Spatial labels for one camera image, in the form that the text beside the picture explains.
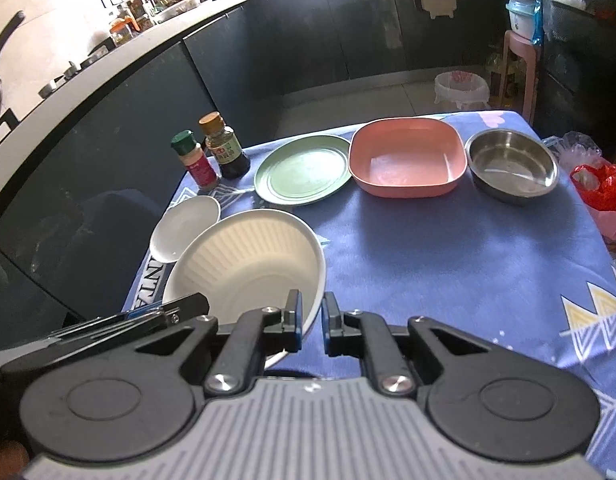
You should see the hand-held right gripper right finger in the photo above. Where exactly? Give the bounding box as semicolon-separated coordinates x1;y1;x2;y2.
322;291;492;397

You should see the pink plastic stool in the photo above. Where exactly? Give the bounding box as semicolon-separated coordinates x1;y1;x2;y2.
502;29;539;123

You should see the grey kitchen countertop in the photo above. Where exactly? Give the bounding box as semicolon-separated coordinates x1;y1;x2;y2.
0;0;533;186

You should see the dark soy sauce bottle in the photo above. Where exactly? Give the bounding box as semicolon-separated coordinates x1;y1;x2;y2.
198;111;251;180

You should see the black storage rack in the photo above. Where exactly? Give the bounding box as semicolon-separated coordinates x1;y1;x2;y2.
532;0;616;163

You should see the blue lid white container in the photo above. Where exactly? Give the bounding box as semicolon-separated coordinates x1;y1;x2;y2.
505;0;539;42

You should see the stainless steel bowl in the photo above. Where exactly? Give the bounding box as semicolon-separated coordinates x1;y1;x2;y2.
463;128;560;206

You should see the red plastic bag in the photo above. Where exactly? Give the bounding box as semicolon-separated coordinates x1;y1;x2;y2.
570;163;616;212

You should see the clear plastic bag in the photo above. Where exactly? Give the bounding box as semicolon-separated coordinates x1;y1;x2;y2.
556;131;604;171

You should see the white trash bin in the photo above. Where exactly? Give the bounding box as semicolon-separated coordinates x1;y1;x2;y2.
434;70;490;111

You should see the gas stove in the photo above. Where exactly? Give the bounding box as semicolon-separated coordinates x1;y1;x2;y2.
0;40;116;146

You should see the green lid spice jar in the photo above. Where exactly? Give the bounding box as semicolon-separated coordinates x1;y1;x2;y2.
170;129;220;192

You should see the group of condiment bottles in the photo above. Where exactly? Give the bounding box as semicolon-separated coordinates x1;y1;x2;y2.
100;0;161;47

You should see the white ribbed bowl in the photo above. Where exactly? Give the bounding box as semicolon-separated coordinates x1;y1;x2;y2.
162;209;328;369

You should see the small white plate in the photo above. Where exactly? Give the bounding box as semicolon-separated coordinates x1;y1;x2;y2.
149;195;222;264

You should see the blue printed tablecloth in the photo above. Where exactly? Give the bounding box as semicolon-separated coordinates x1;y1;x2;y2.
120;109;616;480

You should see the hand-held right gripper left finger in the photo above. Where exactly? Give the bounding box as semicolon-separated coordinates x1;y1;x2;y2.
136;289;305;397

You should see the pink square bowl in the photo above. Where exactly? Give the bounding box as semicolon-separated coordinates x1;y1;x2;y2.
348;117;469;199

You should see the green round plate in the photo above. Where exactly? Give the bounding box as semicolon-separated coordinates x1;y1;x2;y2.
253;134;353;207

